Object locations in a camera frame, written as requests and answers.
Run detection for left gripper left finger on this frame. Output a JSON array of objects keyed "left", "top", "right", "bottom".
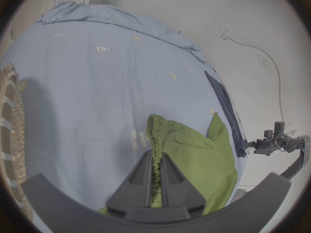
[{"left": 106, "top": 150, "right": 154, "bottom": 215}]

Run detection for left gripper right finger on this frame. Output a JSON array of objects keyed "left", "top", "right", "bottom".
[{"left": 162, "top": 152, "right": 206, "bottom": 213}]

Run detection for pale blue quilt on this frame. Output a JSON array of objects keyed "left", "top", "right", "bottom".
[{"left": 36, "top": 1, "right": 207, "bottom": 64}]

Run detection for round woven basket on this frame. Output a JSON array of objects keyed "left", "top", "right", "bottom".
[{"left": 0, "top": 63, "right": 33, "bottom": 224}]

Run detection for dark blue garment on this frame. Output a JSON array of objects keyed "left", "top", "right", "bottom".
[{"left": 205, "top": 71, "right": 248, "bottom": 158}]

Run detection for bed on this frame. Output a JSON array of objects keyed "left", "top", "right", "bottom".
[{"left": 0, "top": 6, "right": 295, "bottom": 224}]

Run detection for green shorts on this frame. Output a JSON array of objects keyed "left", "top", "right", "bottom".
[{"left": 98, "top": 114, "right": 238, "bottom": 215}]

